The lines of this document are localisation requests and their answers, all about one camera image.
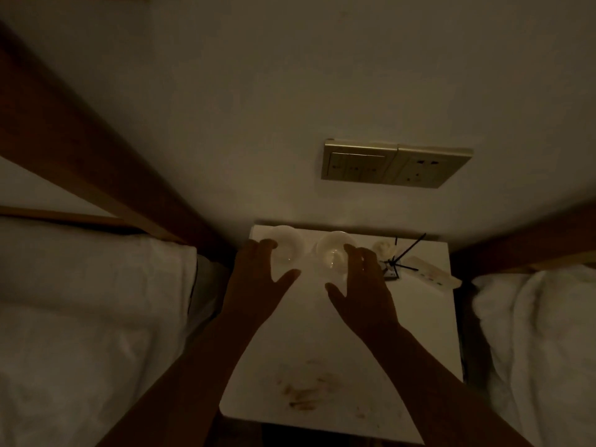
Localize person's right hand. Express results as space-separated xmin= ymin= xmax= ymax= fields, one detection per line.
xmin=325 ymin=244 xmax=402 ymax=339

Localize person's left hand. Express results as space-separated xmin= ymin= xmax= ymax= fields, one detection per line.
xmin=223 ymin=238 xmax=301 ymax=323

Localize person's right forearm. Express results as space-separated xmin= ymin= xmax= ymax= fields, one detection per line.
xmin=362 ymin=322 xmax=532 ymax=447

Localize person's left forearm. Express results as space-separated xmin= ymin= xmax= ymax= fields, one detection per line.
xmin=97 ymin=315 xmax=267 ymax=447

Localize clear drinking glass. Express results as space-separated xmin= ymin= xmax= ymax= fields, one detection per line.
xmin=264 ymin=225 xmax=305 ymax=267
xmin=314 ymin=231 xmax=355 ymax=276

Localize white nightstand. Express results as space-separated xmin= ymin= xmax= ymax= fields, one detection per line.
xmin=219 ymin=223 xmax=466 ymax=446

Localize black thin sticks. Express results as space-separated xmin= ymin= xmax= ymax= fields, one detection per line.
xmin=379 ymin=233 xmax=427 ymax=280

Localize white power strip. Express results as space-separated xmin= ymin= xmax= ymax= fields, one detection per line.
xmin=396 ymin=255 xmax=463 ymax=290

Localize brown wooden headboard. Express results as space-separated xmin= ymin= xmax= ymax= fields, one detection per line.
xmin=0 ymin=20 xmax=236 ymax=261
xmin=448 ymin=207 xmax=596 ymax=277

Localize white bed duvet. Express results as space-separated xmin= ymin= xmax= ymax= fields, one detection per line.
xmin=471 ymin=265 xmax=596 ymax=447
xmin=0 ymin=215 xmax=219 ymax=447

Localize gold wall switch panel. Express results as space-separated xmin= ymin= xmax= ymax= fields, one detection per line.
xmin=321 ymin=140 xmax=400 ymax=183

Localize gold wall socket panel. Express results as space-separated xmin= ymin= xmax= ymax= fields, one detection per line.
xmin=386 ymin=144 xmax=474 ymax=189

